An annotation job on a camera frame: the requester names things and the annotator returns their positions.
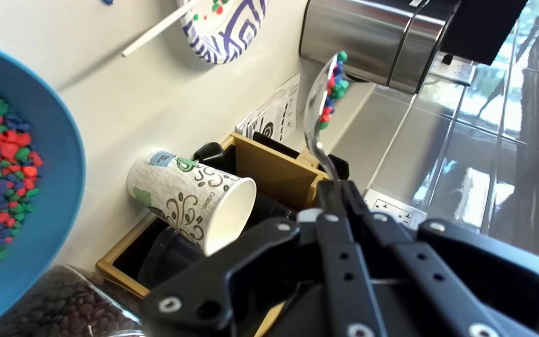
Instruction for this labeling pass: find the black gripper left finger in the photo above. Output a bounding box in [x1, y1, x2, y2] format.
[140, 180, 387, 337]

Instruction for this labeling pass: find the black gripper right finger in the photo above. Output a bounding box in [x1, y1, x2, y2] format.
[342, 186, 539, 337]

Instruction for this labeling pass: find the metal spoon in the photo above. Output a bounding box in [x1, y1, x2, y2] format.
[301, 51, 350, 189]

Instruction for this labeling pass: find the white blue patterned bowl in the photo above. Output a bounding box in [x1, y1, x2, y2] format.
[177, 0, 271, 66]

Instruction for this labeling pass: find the patterned paper cup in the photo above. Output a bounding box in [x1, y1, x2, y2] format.
[125, 148, 258, 259]

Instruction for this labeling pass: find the wooden organiser rack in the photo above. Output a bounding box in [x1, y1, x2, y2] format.
[93, 131, 350, 337]

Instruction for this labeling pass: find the printed paper card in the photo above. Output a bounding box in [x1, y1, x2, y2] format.
[234, 73, 301, 143]

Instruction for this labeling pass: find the black kettle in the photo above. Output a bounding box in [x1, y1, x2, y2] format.
[0, 264, 146, 337]

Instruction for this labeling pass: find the black appliance block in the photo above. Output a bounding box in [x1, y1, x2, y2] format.
[439, 0, 529, 68]

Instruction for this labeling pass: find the thin white stick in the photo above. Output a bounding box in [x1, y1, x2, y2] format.
[119, 0, 200, 60]

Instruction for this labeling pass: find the stainless steel bin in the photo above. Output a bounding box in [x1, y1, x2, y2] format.
[297, 0, 464, 96]

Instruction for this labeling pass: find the coloured gravel pile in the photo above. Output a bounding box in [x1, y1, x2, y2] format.
[0, 73, 45, 283]

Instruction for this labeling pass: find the white wall outlet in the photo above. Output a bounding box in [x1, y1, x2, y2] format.
[363, 187, 428, 232]

